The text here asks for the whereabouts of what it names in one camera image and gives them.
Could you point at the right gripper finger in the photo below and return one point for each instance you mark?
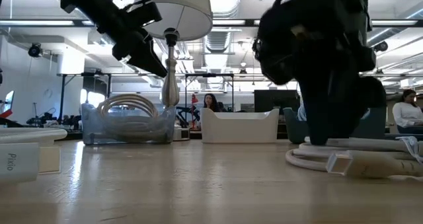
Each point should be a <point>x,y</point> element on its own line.
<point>317,115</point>
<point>357,108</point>

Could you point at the white storage bin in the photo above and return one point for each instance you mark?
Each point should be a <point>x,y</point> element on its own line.
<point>238,129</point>

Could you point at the background monitor screen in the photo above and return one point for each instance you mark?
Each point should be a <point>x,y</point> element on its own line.
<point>9,100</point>

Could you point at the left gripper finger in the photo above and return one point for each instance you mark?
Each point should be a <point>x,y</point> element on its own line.
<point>124,53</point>
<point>148,57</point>

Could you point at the black background rig frame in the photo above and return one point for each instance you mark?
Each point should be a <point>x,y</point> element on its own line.
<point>62,92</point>

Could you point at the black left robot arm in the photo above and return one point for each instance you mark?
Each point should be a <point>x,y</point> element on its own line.
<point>86,2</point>

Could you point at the translucent grey storage bin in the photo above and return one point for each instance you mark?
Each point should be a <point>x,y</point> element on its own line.
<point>92,131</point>

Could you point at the dark teal storage bin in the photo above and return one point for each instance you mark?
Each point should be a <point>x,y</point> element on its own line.
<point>292,128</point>

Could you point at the black ceiling spotlight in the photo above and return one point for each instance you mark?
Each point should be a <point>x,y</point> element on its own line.
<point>381,46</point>
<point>34,50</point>

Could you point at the white shade silver table lamp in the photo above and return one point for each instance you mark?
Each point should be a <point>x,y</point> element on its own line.
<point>185,12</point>

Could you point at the person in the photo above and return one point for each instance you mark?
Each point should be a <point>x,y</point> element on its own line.
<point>408,113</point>
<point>211,102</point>

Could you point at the black computer monitor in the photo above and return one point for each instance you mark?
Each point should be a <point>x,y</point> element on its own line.
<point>274,100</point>

